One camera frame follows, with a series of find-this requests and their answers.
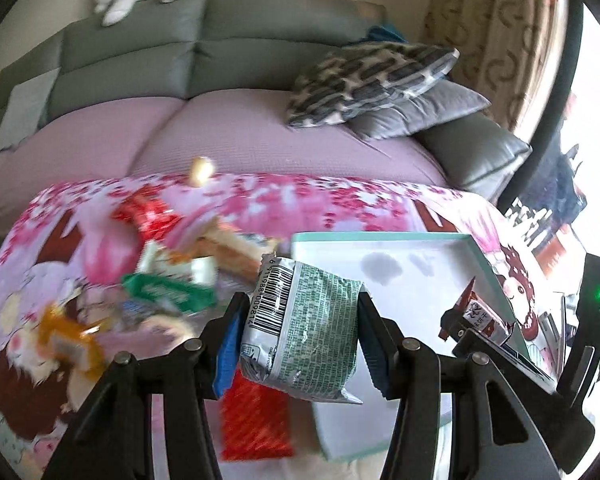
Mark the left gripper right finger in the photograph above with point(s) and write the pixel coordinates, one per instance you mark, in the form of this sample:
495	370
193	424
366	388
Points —
381	342

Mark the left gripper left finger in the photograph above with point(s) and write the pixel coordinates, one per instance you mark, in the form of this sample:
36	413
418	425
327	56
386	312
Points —
227	342

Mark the green biscuit packet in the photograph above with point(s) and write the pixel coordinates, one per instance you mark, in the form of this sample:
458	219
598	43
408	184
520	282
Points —
170	294

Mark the green white snack packet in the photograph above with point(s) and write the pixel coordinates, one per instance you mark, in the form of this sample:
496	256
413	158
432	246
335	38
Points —
301	333

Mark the cracker sandwich packet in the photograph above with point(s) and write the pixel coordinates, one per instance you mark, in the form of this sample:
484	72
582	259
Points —
234	252

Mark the red patterned snack packet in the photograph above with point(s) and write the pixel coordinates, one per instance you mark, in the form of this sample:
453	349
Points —
255	422

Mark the red white milk biscuit packet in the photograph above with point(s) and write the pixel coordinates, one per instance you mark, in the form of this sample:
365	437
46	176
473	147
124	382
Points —
471	312

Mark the red shiny snack bag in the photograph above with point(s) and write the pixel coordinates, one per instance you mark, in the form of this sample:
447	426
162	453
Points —
148	214

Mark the jelly cup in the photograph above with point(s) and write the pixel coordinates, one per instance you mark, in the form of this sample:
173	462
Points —
201	171

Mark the orange yellow snack packet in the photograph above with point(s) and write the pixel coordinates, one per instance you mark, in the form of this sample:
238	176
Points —
72	342

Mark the teal shallow cardboard box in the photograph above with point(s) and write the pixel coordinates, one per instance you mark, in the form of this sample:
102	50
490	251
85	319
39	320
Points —
413	278

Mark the pink cartoon tablecloth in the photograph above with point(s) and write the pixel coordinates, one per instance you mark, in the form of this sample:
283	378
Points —
65	249

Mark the pink sofa seat cover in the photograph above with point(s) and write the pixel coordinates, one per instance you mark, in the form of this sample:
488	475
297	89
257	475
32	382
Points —
241	130

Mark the grey plain pillow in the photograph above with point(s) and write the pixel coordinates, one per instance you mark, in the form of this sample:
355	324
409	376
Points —
444	102

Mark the black white patterned pillow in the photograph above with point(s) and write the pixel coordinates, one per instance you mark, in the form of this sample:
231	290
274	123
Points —
363	78

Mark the grey sofa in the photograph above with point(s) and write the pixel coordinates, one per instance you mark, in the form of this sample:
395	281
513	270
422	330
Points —
191	47

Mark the patterned beige curtain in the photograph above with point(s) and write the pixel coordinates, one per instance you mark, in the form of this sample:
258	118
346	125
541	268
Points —
509	53

